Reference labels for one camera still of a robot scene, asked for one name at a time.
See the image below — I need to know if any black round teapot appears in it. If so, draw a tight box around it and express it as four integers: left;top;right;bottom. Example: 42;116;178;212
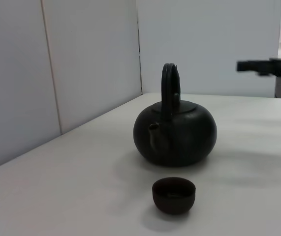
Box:
133;62;218;168

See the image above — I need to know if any white partition board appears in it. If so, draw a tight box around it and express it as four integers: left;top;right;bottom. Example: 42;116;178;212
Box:
136;0;281;99

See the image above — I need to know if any dark brown teacup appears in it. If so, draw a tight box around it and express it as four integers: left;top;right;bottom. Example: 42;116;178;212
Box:
152;177;196;216

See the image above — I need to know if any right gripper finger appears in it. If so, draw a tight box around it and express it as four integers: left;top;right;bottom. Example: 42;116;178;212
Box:
236;60;273;76

